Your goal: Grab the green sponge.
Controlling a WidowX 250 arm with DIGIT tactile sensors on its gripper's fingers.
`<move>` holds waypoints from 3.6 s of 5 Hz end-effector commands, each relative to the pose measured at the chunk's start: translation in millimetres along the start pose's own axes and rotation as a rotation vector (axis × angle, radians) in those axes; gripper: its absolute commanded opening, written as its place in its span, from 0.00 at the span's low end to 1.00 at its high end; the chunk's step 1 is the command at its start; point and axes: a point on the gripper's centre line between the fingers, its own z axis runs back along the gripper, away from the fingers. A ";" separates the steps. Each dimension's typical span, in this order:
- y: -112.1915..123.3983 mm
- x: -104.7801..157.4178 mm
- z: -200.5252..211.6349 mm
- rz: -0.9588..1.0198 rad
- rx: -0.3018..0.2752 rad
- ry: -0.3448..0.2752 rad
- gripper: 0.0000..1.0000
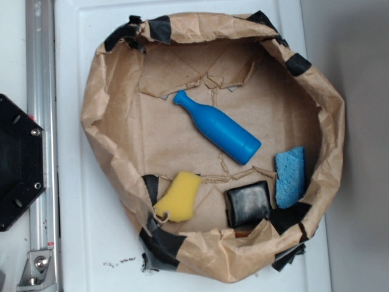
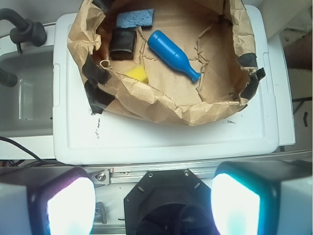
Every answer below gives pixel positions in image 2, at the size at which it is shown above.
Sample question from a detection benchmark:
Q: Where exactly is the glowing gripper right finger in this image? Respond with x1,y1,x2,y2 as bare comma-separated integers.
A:
211,160,313,235

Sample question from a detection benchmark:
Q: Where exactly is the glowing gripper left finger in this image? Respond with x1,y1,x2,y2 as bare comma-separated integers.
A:
0,166,96,235

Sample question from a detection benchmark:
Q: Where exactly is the yellow sponge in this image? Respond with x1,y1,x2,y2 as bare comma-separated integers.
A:
125,65,149,84

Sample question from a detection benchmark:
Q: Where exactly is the blue sponge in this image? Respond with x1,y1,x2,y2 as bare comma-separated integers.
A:
116,8,155,28

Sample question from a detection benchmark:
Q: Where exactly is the white plastic tray lid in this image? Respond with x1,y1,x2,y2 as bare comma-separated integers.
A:
52,4,280,165

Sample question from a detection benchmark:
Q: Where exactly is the grey sink basin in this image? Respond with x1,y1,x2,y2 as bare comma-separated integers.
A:
0,46,53,138

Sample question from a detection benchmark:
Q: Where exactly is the brown crumpled paper bin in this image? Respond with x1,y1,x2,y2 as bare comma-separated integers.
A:
67,0,265,126

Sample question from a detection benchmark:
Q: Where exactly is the black faucet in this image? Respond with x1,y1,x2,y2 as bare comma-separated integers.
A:
0,8,47,54

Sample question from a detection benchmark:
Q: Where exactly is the black rectangular block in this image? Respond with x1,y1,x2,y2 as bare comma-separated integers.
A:
109,28,137,60

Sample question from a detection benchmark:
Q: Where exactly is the blue plastic bottle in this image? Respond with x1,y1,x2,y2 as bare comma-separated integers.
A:
147,30,201,82

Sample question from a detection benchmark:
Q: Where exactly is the black cable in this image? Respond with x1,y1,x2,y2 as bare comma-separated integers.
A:
0,136,61,167

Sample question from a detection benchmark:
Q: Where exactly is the aluminium frame rail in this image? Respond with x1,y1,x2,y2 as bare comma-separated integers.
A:
84,150,313,185

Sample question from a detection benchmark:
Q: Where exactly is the black octagonal mount plate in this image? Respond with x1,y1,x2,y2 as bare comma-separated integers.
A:
124,169,219,235

